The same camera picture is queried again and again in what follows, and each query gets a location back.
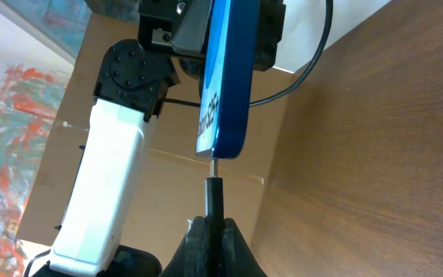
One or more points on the brown cardboard box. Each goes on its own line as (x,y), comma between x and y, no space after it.
(170,188)

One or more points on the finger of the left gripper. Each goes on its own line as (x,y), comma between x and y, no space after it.
(191,27)
(270,27)

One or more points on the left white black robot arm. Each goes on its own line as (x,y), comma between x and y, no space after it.
(129,95)

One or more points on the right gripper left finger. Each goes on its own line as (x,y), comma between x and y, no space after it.
(191,257)

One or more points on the colourful abstract painting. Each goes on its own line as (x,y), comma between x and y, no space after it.
(30,96)

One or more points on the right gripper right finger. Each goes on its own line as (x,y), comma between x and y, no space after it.
(238,260)

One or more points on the blue Galaxy smartphone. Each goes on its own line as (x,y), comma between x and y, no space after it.
(226,85)

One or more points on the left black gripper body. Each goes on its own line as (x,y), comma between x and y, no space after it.
(156,31)

